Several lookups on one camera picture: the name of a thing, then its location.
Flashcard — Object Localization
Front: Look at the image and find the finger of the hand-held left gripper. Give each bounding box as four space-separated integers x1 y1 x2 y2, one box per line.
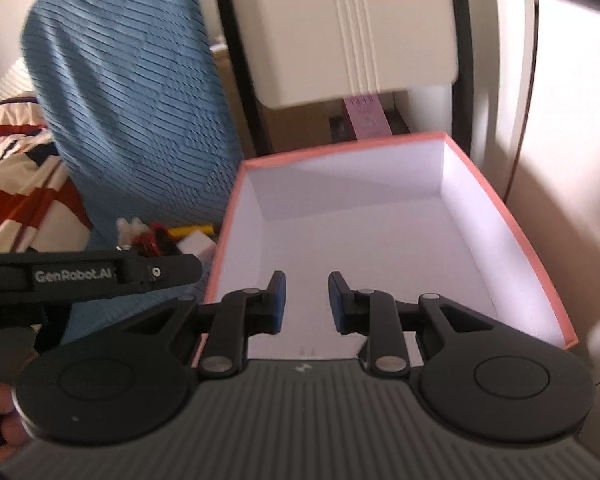
121 254 204 290

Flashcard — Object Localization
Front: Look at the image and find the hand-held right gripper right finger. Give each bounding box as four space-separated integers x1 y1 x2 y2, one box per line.
327 270 496 379

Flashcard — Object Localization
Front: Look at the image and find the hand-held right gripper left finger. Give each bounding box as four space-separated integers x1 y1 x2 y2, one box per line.
124 270 287 379

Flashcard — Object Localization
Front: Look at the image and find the black red flexible mini tripod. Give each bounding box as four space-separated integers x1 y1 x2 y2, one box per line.
129 222 182 259

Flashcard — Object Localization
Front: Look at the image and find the pink cardboard box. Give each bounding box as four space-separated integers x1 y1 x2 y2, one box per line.
192 131 579 367

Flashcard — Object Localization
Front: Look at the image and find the person's left hand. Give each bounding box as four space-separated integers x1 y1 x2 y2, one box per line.
0 352 36 465

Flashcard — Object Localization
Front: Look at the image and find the small white box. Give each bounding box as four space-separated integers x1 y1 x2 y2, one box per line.
176 232 217 264

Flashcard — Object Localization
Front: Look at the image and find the small white plastic object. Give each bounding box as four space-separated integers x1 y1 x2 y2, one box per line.
115 217 147 250

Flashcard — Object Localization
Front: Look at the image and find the red white striped blanket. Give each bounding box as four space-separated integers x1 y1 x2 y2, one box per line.
0 57 95 256

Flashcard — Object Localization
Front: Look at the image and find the blue textured cloth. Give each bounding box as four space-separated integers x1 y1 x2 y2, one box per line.
20 0 247 348

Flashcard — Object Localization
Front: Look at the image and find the pink paper tag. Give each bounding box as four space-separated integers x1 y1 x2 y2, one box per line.
344 92 394 140

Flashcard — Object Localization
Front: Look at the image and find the white chair with black frame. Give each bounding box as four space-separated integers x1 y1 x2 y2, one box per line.
207 0 476 160

